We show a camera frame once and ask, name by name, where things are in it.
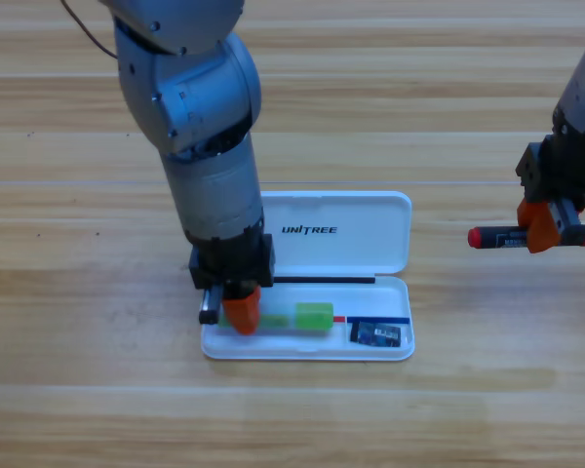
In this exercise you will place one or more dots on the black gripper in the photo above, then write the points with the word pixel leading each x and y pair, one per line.
pixel 234 263
pixel 565 170

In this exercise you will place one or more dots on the red and black marker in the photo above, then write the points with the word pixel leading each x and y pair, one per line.
pixel 497 238

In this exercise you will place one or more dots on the white Unitree pencil case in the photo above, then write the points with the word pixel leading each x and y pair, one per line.
pixel 346 244

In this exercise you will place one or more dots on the black eraser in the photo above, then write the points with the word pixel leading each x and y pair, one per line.
pixel 375 335

